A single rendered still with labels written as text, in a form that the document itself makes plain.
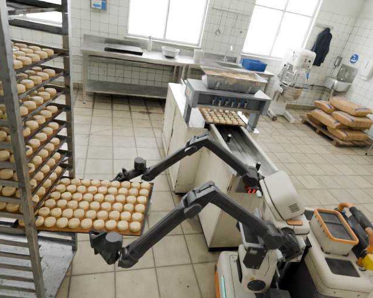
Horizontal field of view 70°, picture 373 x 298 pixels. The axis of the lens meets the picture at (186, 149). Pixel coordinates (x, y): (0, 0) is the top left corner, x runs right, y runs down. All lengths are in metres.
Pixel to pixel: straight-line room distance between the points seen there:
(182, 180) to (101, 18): 3.41
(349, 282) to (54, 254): 1.77
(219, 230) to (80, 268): 1.07
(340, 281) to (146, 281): 1.27
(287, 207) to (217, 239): 1.06
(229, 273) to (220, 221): 0.38
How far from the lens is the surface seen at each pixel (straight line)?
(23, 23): 1.46
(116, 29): 5.20
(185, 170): 2.60
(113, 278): 2.18
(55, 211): 1.46
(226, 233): 2.26
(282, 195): 1.31
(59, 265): 2.09
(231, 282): 1.96
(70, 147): 1.59
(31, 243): 1.44
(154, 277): 2.19
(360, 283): 1.62
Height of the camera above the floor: 1.81
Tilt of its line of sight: 29 degrees down
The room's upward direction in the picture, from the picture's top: 12 degrees clockwise
